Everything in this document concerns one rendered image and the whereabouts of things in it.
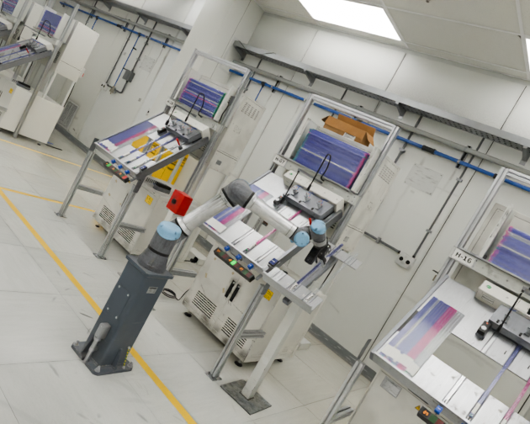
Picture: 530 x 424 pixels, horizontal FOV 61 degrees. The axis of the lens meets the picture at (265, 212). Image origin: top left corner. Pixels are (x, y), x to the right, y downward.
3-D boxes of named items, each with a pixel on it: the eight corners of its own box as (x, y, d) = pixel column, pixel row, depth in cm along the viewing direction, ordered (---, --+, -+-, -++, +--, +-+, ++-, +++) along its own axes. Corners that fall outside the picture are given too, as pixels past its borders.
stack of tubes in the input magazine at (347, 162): (347, 188, 293) (368, 151, 291) (292, 159, 323) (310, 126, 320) (355, 193, 304) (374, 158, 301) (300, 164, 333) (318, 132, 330)
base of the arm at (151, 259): (148, 272, 213) (157, 254, 212) (130, 256, 221) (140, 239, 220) (170, 274, 226) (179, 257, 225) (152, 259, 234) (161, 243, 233)
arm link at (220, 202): (151, 232, 228) (241, 174, 224) (159, 228, 243) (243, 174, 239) (165, 251, 229) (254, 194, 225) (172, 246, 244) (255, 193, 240)
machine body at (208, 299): (238, 370, 293) (283, 289, 287) (177, 310, 334) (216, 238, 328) (288, 363, 346) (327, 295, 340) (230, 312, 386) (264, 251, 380)
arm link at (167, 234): (145, 245, 216) (158, 220, 215) (152, 240, 230) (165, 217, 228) (167, 257, 217) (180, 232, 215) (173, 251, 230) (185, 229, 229)
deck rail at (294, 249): (265, 278, 265) (264, 271, 261) (262, 276, 266) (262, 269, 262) (341, 217, 298) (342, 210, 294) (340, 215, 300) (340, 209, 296)
